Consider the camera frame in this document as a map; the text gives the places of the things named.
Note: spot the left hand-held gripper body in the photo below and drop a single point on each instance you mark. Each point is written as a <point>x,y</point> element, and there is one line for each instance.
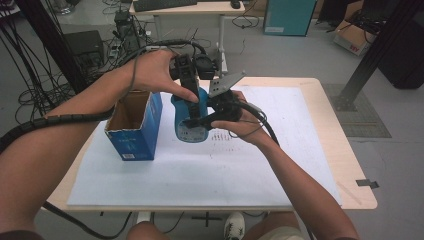
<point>206,66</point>

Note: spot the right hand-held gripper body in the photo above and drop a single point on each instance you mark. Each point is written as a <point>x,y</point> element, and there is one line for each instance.
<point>226,106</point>

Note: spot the blue bottle with white cap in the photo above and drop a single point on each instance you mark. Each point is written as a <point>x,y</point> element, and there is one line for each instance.
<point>181,110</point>

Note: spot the blue cardboard box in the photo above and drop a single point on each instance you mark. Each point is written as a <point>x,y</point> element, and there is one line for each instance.
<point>136,140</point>

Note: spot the person's right hand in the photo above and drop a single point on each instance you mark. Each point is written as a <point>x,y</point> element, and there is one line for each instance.
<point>250,128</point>

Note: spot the person's left hand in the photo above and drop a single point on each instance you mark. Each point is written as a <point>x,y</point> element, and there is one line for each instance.
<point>153,73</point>

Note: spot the white paper mat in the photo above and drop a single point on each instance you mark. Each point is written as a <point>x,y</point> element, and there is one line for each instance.
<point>216,173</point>

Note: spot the white-legged wooden desk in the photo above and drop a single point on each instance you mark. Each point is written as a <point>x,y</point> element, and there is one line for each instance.
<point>186,8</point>

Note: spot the black computer mouse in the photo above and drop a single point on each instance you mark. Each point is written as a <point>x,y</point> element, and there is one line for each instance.
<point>235,4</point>

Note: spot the black keyboard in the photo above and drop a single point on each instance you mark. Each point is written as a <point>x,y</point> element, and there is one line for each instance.
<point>163,4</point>

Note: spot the teal cabinet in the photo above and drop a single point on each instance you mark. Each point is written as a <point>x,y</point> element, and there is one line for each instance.
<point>288,16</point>

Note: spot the white shoe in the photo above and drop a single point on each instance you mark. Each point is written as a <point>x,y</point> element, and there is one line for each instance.
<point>234,226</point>

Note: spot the light wooden table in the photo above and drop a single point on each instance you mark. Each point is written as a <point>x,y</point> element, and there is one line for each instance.
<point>333,143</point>

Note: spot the black equipment box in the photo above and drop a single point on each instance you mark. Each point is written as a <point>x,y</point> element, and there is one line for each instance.
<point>83,46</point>

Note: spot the person's left leg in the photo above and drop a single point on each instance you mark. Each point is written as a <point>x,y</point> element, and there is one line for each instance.
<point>146,231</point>

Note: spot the person's leg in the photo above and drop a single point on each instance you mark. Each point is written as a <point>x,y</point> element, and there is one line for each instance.
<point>146,231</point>
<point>276,221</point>

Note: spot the person's right leg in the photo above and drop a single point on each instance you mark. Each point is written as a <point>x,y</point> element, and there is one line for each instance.
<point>276,221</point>

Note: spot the beige shorts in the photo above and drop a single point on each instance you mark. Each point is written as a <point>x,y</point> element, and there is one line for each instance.
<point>283,235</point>

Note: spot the dark grid floor mat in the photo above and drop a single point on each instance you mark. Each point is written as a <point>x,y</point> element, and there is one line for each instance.
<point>366,123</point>

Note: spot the brown cardboard box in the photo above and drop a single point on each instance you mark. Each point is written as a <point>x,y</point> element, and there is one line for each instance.
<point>351,38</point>

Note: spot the grey tape strip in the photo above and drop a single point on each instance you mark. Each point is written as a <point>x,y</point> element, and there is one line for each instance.
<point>366,183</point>

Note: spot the large black case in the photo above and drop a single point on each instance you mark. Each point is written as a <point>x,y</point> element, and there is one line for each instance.
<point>403,60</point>

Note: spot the black metal post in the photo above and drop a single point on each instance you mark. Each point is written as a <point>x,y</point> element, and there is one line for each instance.
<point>50,40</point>

